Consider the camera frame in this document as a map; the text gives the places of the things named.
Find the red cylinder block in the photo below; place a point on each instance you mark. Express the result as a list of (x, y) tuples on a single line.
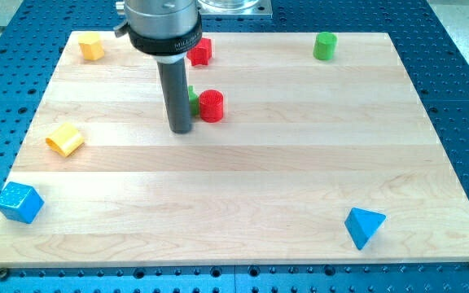
[(211, 107)]

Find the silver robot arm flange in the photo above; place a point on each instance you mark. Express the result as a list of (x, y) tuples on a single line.
[(164, 29)]

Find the blue triangle block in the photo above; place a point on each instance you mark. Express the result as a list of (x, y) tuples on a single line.
[(362, 225)]

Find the green star block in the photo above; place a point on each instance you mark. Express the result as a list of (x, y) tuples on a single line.
[(193, 100)]

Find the light wooden board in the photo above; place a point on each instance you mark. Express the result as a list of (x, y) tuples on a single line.
[(301, 143)]

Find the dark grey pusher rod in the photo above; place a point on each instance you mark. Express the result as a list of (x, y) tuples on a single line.
[(176, 97)]

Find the red star block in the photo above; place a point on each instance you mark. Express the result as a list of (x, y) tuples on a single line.
[(201, 53)]

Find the green cylinder block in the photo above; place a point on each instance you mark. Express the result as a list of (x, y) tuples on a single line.
[(324, 46)]

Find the yellow heart block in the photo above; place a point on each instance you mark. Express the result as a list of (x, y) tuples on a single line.
[(65, 139)]

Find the yellow hexagon block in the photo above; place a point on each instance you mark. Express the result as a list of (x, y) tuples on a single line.
[(91, 46)]

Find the blue cube block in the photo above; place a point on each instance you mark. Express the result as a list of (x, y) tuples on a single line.
[(19, 202)]

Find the blue perforated metal base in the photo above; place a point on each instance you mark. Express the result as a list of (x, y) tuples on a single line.
[(33, 41)]

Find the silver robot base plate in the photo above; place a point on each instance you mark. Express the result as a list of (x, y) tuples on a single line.
[(235, 8)]

